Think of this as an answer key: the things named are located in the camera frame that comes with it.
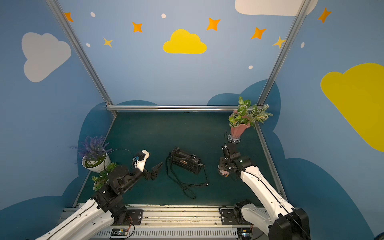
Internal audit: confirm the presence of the penguin plush bag decoration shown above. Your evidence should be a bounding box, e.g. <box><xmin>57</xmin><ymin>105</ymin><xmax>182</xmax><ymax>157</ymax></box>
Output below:
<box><xmin>219</xmin><ymin>169</ymin><xmax>230</xmax><ymax>177</ymax></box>

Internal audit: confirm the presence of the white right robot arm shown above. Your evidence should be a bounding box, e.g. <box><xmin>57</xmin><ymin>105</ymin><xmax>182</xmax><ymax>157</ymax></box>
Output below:
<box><xmin>218</xmin><ymin>143</ymin><xmax>311</xmax><ymax>240</ymax></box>

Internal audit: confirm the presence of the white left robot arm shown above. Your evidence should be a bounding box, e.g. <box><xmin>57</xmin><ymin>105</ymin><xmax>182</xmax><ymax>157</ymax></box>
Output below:
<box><xmin>38</xmin><ymin>162</ymin><xmax>164</xmax><ymax>240</ymax></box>

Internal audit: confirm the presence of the small green succulent pot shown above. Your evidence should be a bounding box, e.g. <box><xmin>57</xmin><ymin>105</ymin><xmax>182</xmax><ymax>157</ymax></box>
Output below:
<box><xmin>92</xmin><ymin>163</ymin><xmax>118</xmax><ymax>191</ymax></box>

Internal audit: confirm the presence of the purple lavender in white pot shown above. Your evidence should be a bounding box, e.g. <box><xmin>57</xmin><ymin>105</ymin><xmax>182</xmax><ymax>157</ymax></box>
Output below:
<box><xmin>70</xmin><ymin>136</ymin><xmax>113</xmax><ymax>173</ymax></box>

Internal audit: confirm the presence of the green plant in pink vase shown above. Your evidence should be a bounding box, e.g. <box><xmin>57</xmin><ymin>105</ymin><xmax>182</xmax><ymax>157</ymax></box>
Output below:
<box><xmin>228</xmin><ymin>96</ymin><xmax>274</xmax><ymax>144</ymax></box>

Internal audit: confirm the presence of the left green circuit board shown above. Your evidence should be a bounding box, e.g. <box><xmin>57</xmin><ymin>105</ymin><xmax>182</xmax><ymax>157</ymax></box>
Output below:
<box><xmin>110</xmin><ymin>229</ymin><xmax>130</xmax><ymax>238</ymax></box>

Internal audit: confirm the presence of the green circuit board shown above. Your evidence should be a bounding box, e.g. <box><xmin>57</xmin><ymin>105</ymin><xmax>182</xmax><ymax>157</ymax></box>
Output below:
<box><xmin>110</xmin><ymin>229</ymin><xmax>130</xmax><ymax>238</ymax></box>
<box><xmin>237</xmin><ymin>228</ymin><xmax>253</xmax><ymax>240</ymax></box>

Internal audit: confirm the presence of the right green circuit board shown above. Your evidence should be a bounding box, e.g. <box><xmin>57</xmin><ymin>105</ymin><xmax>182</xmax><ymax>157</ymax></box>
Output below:
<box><xmin>237</xmin><ymin>228</ymin><xmax>253</xmax><ymax>240</ymax></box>

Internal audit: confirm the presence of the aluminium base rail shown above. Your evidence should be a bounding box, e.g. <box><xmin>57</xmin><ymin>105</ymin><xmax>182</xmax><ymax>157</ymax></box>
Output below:
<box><xmin>49</xmin><ymin>204</ymin><xmax>271</xmax><ymax>240</ymax></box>

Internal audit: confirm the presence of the horizontal aluminium frame rail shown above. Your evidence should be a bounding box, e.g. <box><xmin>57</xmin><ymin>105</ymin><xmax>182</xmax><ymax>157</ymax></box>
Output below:
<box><xmin>107</xmin><ymin>105</ymin><xmax>238</xmax><ymax>113</ymax></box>

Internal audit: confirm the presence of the right aluminium frame post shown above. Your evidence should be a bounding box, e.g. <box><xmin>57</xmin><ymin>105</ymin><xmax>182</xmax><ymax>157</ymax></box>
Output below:
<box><xmin>256</xmin><ymin>0</ymin><xmax>313</xmax><ymax>106</ymax></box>

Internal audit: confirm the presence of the aluminium frame post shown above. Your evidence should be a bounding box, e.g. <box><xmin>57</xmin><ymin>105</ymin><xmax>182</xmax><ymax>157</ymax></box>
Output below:
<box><xmin>46</xmin><ymin>0</ymin><xmax>113</xmax><ymax>107</ymax></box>
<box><xmin>256</xmin><ymin>0</ymin><xmax>313</xmax><ymax>106</ymax></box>

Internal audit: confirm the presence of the left aluminium frame post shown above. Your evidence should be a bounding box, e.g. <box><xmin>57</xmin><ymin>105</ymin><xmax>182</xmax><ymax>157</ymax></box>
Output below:
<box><xmin>46</xmin><ymin>0</ymin><xmax>113</xmax><ymax>107</ymax></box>

